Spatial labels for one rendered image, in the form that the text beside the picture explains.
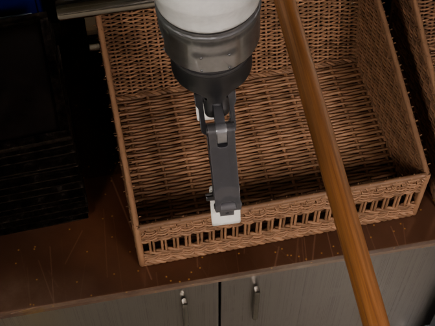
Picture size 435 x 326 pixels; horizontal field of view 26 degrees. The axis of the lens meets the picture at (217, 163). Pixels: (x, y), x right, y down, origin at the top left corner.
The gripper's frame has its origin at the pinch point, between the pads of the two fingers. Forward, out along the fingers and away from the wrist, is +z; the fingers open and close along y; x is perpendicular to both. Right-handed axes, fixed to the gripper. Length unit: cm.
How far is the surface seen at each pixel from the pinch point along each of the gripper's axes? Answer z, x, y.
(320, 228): 74, 21, -30
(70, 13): 16.3, -16.9, -39.0
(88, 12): 16.6, -14.4, -39.1
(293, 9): 13.4, 14.3, -32.2
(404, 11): 58, 45, -68
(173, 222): 60, -6, -28
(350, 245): 14.5, 14.8, 4.6
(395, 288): 99, 38, -27
